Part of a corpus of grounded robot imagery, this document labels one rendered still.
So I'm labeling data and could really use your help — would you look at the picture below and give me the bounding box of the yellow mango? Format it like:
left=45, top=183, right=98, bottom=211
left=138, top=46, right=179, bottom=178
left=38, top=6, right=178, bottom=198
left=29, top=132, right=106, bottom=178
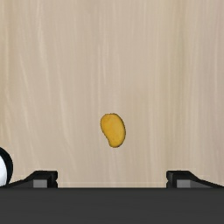
left=100, top=113, right=127, bottom=149

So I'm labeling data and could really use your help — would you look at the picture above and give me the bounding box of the black and white bowl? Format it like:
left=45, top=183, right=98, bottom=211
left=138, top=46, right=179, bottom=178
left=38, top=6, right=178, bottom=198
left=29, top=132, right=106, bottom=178
left=0, top=147, right=14, bottom=187

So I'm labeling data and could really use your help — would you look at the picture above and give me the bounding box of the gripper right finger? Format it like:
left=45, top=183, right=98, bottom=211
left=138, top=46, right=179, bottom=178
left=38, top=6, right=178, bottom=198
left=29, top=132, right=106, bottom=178
left=165, top=170, right=223, bottom=189

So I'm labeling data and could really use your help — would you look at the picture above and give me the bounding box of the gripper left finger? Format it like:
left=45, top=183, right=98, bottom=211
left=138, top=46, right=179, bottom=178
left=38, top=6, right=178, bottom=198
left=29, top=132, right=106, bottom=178
left=6, top=170, right=59, bottom=189

